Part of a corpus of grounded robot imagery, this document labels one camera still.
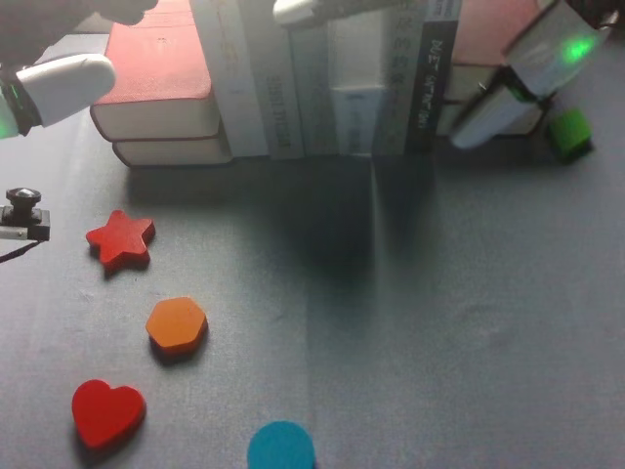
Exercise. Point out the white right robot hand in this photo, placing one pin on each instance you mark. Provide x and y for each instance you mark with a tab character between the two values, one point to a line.
68	88

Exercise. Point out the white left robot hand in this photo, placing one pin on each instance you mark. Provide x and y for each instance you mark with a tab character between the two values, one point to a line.
561	58

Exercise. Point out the white book Fashionindia spine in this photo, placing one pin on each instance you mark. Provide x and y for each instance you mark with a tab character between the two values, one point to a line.
356	122

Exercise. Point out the green block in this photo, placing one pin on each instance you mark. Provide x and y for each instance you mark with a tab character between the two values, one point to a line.
569	129

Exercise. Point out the red hardcover book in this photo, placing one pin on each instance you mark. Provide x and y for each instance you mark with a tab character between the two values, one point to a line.
156	63
446	119
171	152
483	29

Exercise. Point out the white book blue print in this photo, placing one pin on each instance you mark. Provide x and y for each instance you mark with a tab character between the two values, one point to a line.
442	10

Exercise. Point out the black spine book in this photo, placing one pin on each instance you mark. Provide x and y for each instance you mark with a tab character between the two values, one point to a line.
432	88

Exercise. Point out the red star block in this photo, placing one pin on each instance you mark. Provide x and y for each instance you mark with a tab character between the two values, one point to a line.
119	239

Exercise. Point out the grey book Chinese characters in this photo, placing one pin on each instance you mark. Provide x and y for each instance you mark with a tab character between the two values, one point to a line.
398	73

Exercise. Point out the white book plain spine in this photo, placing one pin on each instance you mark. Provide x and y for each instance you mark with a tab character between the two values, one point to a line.
234	73

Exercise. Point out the grey book faint spine print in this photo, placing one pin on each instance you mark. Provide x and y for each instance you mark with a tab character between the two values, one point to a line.
280	98

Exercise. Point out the orange hexagon block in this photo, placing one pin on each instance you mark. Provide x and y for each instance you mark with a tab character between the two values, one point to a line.
175	323

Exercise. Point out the red heart block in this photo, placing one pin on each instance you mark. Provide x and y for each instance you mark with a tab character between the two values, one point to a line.
106	413

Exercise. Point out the grey table cloth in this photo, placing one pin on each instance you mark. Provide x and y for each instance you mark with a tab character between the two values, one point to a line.
390	342

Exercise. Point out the blue round block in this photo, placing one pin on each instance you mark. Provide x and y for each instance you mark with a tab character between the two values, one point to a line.
279	449

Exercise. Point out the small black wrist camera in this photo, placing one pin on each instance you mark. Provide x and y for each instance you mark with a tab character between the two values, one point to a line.
24	220

